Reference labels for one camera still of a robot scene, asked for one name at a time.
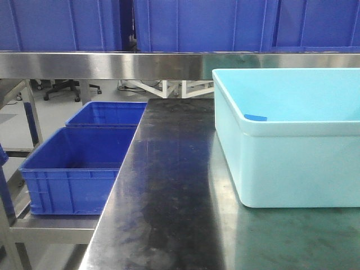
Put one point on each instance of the far blue crate lower shelf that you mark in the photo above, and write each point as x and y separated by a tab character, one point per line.
108	114

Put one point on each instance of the blue crate shelf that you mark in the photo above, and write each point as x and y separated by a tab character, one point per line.
108	114
73	172

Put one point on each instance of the near blue crate lower shelf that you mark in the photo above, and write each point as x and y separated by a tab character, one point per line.
73	172

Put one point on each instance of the blue tape piece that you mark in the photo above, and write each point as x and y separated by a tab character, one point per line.
255	117

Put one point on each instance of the upper middle blue crate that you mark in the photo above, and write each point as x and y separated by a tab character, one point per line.
204	26

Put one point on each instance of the blue crate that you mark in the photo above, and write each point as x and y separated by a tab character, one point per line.
204	26
315	26
60	26

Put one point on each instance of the light blue plastic tub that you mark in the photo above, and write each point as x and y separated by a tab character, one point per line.
306	155

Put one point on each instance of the black office chair base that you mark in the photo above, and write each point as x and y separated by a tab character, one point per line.
71	84

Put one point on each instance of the upper right blue crate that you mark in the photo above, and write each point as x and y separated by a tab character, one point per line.
315	26

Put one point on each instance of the upper left blue crate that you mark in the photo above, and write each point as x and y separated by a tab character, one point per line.
60	26

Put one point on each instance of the white metal frame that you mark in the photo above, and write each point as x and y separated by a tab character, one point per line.
182	89

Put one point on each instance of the steel side shelf frame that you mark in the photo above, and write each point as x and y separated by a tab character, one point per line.
29	241

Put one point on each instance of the stainless steel shelf rail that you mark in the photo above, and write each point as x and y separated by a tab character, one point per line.
156	66

